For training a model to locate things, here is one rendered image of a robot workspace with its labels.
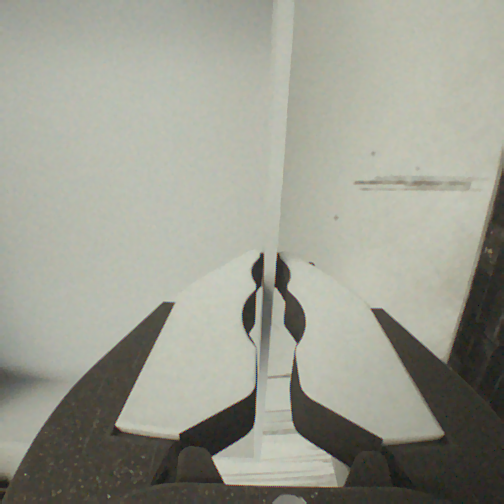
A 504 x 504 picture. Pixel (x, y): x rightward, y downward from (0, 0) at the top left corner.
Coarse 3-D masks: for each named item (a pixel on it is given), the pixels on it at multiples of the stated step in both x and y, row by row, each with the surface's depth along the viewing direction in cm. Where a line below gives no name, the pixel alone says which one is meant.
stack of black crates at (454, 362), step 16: (464, 320) 74; (464, 336) 75; (480, 336) 68; (464, 352) 74; (480, 352) 67; (496, 352) 63; (464, 368) 76; (480, 368) 67; (496, 368) 63; (480, 384) 69; (496, 384) 63; (496, 400) 64
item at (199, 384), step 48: (192, 288) 9; (240, 288) 9; (192, 336) 7; (240, 336) 8; (144, 384) 6; (192, 384) 6; (240, 384) 6; (144, 432) 5; (192, 432) 5; (240, 432) 7
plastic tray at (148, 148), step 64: (0, 0) 10; (64, 0) 10; (128, 0) 10; (192, 0) 10; (256, 0) 10; (0, 64) 11; (64, 64) 11; (128, 64) 11; (192, 64) 11; (256, 64) 11; (0, 128) 13; (64, 128) 13; (128, 128) 13; (192, 128) 13; (256, 128) 13; (0, 192) 14; (64, 192) 14; (128, 192) 14; (192, 192) 14; (256, 192) 14; (0, 256) 16; (64, 256) 16; (128, 256) 16; (192, 256) 16; (0, 320) 18; (64, 320) 18; (128, 320) 18; (256, 320) 18; (0, 384) 21; (64, 384) 21; (256, 448) 17
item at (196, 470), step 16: (192, 448) 5; (192, 464) 5; (208, 464) 5; (352, 464) 5; (368, 464) 5; (384, 464) 5; (176, 480) 5; (192, 480) 5; (208, 480) 5; (352, 480) 5; (368, 480) 5; (384, 480) 5; (128, 496) 4; (144, 496) 4; (160, 496) 4; (176, 496) 4; (192, 496) 4; (208, 496) 4; (224, 496) 4; (240, 496) 4; (256, 496) 4; (272, 496) 4; (288, 496) 4; (304, 496) 4; (320, 496) 4; (336, 496) 4; (352, 496) 4; (368, 496) 4; (384, 496) 4; (400, 496) 4; (416, 496) 4; (432, 496) 4
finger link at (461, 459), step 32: (384, 320) 8; (416, 352) 7; (416, 384) 6; (448, 384) 6; (448, 416) 6; (480, 416) 6; (384, 448) 5; (416, 448) 5; (448, 448) 5; (480, 448) 5; (416, 480) 5; (448, 480) 5; (480, 480) 5
